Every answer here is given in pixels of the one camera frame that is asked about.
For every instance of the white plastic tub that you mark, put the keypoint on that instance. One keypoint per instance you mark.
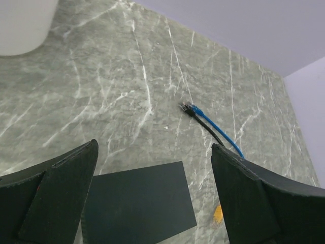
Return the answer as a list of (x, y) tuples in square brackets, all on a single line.
[(25, 25)]

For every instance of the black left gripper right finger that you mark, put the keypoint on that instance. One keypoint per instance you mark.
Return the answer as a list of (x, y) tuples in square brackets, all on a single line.
[(259, 205)]

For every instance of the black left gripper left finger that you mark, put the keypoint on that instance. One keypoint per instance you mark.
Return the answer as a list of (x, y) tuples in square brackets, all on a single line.
[(44, 203)]

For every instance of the black network switch box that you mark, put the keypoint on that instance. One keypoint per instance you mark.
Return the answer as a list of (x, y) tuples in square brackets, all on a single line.
[(144, 205)]

